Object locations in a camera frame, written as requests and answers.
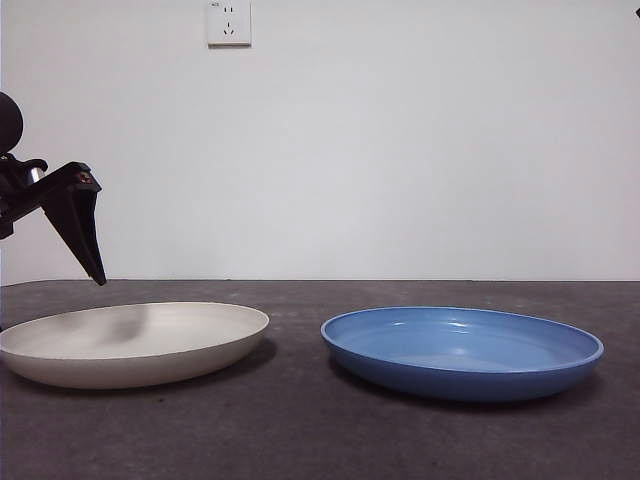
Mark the white round plate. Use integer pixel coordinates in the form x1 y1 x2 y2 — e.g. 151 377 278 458
0 301 270 391

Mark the blue round plate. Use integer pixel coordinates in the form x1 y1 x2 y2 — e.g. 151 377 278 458
320 306 605 403

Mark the white wall socket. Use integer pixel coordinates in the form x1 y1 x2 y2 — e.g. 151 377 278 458
207 0 253 50

